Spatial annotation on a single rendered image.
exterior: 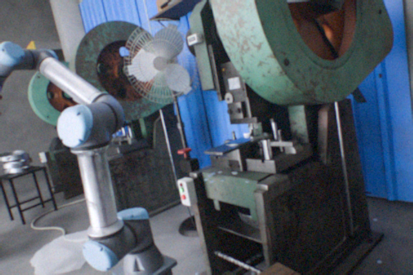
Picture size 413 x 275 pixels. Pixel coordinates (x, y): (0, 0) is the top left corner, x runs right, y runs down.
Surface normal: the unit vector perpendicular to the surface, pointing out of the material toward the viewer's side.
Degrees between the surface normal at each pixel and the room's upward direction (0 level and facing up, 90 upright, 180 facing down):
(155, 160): 90
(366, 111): 90
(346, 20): 72
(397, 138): 90
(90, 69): 90
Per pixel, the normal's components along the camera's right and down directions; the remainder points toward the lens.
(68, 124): -0.41, 0.10
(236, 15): -0.73, 0.37
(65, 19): 0.62, 0.00
